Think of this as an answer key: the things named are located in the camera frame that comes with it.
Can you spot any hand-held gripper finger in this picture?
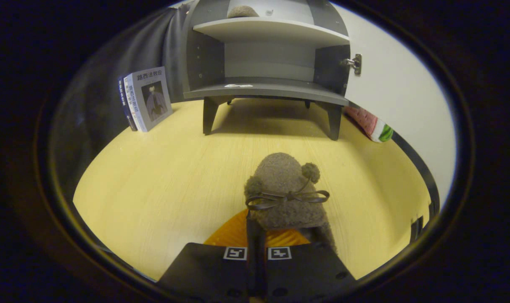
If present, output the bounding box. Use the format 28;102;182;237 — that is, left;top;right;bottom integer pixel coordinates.
257;227;356;303
156;209;257;303

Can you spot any brown plush shoe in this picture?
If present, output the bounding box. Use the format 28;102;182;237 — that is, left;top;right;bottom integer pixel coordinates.
227;5;260;19
243;152;337;253

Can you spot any black door handle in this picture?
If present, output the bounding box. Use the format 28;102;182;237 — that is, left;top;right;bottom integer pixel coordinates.
410;201;439;244

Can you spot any white shoe cabinet door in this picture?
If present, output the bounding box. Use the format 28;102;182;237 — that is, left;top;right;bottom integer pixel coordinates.
330;2;456;219

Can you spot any metal door hinge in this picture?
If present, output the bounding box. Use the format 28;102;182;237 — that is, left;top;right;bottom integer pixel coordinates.
340;53;362;75

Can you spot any watermelon slice toy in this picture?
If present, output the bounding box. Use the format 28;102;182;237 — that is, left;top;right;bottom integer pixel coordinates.
344;105;394;144

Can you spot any grey book with figure cover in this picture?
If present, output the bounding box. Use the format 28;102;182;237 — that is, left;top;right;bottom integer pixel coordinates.
127;66;174;133

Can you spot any thin white book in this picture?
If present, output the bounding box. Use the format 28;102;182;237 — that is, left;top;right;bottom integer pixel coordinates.
123;74;148;133

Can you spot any black backdrop cloth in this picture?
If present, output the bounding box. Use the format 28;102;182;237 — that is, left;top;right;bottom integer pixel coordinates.
49;6;188;202

